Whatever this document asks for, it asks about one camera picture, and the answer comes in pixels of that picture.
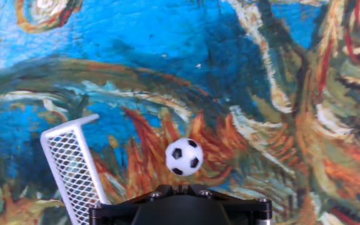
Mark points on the small black white soccer ball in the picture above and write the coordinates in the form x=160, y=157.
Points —
x=184, y=157

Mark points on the sunflower painting tablecloth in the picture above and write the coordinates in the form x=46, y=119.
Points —
x=230, y=78

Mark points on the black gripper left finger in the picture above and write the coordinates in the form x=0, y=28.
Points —
x=127, y=207

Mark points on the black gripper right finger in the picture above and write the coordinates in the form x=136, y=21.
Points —
x=239, y=206

